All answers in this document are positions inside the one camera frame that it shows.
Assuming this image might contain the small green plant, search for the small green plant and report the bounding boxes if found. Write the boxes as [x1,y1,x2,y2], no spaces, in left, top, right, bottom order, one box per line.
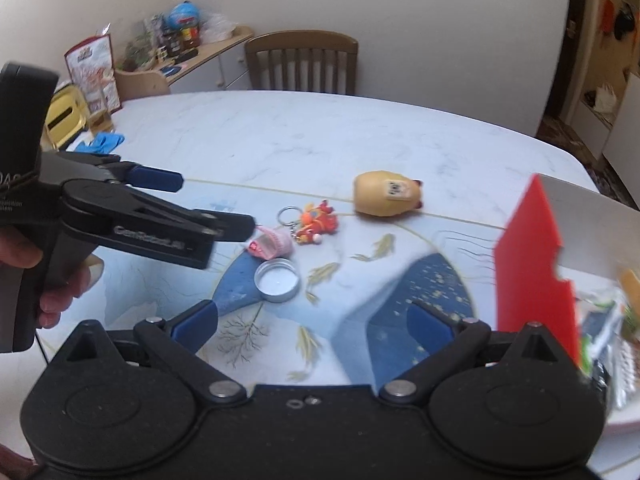
[121,34,157,69]

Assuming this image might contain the red cardboard box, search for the red cardboard box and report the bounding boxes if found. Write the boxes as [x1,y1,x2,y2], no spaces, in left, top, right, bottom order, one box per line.
[492,172,640,433]

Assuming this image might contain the red orange dragon keychain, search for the red orange dragon keychain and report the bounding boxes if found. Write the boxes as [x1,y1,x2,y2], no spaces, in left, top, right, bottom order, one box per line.
[277,201,340,246]

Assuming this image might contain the round metal tin lid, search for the round metal tin lid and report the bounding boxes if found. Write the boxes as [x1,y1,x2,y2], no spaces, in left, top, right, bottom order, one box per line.
[253,257,301,304]

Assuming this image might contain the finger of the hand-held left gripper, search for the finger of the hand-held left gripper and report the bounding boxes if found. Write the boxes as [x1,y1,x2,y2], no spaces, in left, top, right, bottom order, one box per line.
[66,153,184,194]
[104,194,257,272]

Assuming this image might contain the wooden chair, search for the wooden chair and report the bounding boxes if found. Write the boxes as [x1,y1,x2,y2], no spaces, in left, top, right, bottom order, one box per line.
[243,30,359,96]

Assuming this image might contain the white bag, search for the white bag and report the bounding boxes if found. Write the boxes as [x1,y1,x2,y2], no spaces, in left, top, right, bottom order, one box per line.
[594,82,620,112]

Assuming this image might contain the person's left hand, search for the person's left hand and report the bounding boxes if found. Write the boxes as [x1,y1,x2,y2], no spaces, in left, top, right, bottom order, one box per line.
[0,232,104,331]

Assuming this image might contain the clear plastic bag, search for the clear plastic bag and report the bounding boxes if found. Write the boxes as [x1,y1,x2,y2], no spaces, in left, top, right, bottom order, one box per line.
[199,12,236,44]

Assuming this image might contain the white cabinet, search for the white cabinet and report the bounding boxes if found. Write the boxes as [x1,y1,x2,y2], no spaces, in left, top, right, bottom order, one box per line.
[570,60,640,173]

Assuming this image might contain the blue rubber gloves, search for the blue rubber gloves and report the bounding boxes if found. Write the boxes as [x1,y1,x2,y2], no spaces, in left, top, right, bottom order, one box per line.
[79,131,126,155]

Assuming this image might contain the blue white green packet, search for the blue white green packet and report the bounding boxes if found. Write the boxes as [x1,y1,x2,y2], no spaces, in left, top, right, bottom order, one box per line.
[576,300,627,363]

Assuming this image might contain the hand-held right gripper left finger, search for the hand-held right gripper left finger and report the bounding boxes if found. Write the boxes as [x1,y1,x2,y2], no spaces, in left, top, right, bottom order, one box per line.
[65,299,249,403]

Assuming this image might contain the wooden top side cabinet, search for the wooden top side cabinet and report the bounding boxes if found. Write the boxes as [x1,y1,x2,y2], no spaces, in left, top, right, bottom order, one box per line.
[113,26,255,104]

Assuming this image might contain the pink small pouch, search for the pink small pouch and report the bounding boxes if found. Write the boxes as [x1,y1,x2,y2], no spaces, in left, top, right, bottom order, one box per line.
[247,225,295,261]

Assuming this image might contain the red printed carton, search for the red printed carton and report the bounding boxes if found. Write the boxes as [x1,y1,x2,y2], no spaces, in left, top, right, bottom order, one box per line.
[63,33,123,114]

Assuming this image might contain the yellow tissue box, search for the yellow tissue box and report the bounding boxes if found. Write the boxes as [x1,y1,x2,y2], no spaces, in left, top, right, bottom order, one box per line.
[44,85,92,149]

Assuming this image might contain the yellow hamster squishy toy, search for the yellow hamster squishy toy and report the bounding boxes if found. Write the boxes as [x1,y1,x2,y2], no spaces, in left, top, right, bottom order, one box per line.
[352,170,424,219]

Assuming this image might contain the dark jars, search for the dark jars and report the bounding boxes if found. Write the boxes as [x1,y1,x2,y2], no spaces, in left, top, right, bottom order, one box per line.
[161,27,202,57]

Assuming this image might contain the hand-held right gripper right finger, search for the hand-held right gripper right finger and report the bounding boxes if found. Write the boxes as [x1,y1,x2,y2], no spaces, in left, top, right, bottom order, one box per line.
[380,300,559,403]

